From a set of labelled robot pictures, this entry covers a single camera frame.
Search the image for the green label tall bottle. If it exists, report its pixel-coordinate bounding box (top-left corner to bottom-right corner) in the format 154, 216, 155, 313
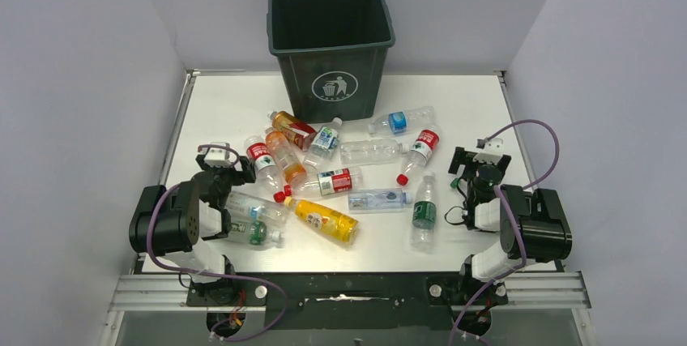
411, 172, 437, 253

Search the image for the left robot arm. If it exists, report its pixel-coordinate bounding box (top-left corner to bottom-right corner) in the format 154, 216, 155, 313
128, 155, 256, 288

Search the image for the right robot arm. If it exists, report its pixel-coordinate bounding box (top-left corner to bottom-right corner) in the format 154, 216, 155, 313
448, 143, 573, 303

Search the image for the dark green trash bin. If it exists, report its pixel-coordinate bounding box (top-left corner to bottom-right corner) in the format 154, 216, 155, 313
267, 0, 395, 123

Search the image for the light blue label bottle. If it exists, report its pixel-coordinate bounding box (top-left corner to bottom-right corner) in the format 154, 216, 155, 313
224, 191, 287, 227

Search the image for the orange drink bottle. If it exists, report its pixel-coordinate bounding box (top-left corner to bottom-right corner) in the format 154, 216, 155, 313
265, 126, 307, 187

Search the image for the green tea bottle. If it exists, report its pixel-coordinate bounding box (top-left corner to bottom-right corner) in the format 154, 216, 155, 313
223, 218, 284, 248

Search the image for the red orange tea bottle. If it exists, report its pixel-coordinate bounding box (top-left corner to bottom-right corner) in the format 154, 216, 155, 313
267, 111, 317, 152

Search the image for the blue white label bottle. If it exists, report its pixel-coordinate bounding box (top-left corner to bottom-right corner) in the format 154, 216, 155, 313
303, 117, 343, 172

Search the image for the blue oval label bottle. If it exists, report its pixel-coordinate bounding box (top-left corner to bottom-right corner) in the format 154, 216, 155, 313
348, 188, 414, 213

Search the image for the blue label clear bottle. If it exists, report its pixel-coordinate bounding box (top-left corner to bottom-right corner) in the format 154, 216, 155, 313
367, 106, 435, 136

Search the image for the red white label bottle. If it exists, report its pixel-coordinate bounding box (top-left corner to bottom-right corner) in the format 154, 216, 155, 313
284, 167, 363, 199

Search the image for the clear unlabeled bottle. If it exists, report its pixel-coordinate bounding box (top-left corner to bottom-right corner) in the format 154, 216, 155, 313
339, 139, 410, 165

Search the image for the yellow juice bottle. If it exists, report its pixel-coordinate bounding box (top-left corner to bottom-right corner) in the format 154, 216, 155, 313
284, 197, 359, 245

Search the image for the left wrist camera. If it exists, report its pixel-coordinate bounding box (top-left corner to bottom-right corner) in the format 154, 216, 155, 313
204, 142, 231, 168

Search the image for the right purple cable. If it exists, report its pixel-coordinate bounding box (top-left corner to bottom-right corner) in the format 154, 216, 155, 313
448, 118, 561, 346

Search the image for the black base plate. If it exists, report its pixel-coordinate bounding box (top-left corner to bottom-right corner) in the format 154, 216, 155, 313
186, 271, 509, 335

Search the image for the aluminium front rail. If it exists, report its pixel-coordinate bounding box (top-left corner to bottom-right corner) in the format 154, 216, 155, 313
109, 272, 591, 312

